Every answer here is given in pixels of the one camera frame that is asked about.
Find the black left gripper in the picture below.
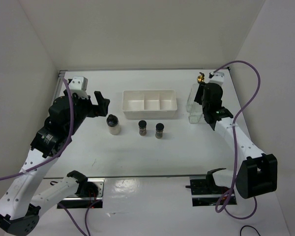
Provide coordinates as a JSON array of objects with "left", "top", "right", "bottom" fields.
[{"left": 64, "top": 88, "right": 110, "bottom": 135}]

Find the glass oil bottle gold spout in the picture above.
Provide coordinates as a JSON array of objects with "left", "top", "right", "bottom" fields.
[{"left": 186, "top": 72, "right": 205, "bottom": 113}]

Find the white powder jar black lid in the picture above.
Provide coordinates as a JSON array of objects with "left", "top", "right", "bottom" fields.
[{"left": 106, "top": 114, "right": 121, "bottom": 135}]

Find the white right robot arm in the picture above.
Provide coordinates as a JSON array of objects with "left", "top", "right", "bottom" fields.
[{"left": 194, "top": 82, "right": 278, "bottom": 199}]

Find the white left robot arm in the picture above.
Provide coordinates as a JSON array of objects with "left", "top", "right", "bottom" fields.
[{"left": 0, "top": 91, "right": 110, "bottom": 236}]

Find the white three-compartment organizer tray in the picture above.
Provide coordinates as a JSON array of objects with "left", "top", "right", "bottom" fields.
[{"left": 122, "top": 89, "right": 177, "bottom": 120}]

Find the spice jar black lid left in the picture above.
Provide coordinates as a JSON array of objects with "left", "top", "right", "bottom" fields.
[{"left": 138, "top": 120, "right": 147, "bottom": 136}]

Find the spice jar black lid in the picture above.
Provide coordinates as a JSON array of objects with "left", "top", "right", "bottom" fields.
[
  {"left": 155, "top": 123, "right": 164, "bottom": 139},
  {"left": 138, "top": 120, "right": 147, "bottom": 136}
]

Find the spice jar black lid right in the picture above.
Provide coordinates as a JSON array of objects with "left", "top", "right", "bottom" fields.
[{"left": 155, "top": 123, "right": 164, "bottom": 139}]

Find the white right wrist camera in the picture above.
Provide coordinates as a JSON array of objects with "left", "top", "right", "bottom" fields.
[{"left": 208, "top": 72, "right": 225, "bottom": 86}]

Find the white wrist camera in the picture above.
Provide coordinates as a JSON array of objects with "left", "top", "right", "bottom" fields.
[
  {"left": 208, "top": 72, "right": 225, "bottom": 86},
  {"left": 69, "top": 76, "right": 88, "bottom": 91}
]

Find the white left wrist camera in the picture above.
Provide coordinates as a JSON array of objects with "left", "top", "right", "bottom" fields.
[{"left": 69, "top": 76, "right": 88, "bottom": 91}]

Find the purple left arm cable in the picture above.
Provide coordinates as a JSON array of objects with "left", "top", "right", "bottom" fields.
[{"left": 0, "top": 78, "right": 91, "bottom": 236}]

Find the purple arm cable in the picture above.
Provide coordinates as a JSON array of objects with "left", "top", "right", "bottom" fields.
[
  {"left": 210, "top": 59, "right": 262, "bottom": 220},
  {"left": 0, "top": 78, "right": 91, "bottom": 236}
]

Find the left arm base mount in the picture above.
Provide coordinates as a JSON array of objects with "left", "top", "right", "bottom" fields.
[{"left": 60, "top": 178, "right": 105, "bottom": 209}]

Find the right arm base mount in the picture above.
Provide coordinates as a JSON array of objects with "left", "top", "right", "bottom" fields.
[{"left": 185, "top": 168, "right": 229, "bottom": 207}]

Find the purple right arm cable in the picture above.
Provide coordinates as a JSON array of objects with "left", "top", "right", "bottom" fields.
[{"left": 210, "top": 59, "right": 262, "bottom": 220}]

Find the black cable on floor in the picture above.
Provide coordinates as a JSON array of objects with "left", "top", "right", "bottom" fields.
[{"left": 240, "top": 225, "right": 261, "bottom": 236}]

